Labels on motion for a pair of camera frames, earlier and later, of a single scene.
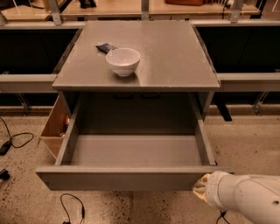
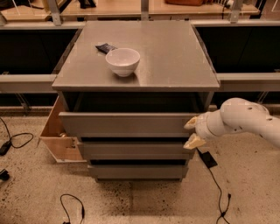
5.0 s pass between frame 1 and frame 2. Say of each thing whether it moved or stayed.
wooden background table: stayed
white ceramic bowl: stayed
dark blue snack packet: stayed
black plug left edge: stayed
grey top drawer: moved
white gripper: moved
